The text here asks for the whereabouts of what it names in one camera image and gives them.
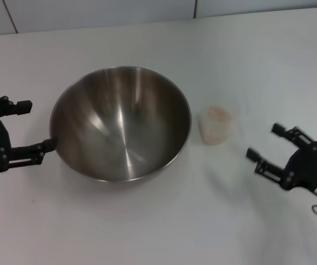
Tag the clear plastic measuring cup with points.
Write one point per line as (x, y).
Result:
(216, 133)

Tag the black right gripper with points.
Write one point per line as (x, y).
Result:
(310, 168)

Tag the stainless steel mixing bowl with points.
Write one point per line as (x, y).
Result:
(120, 121)

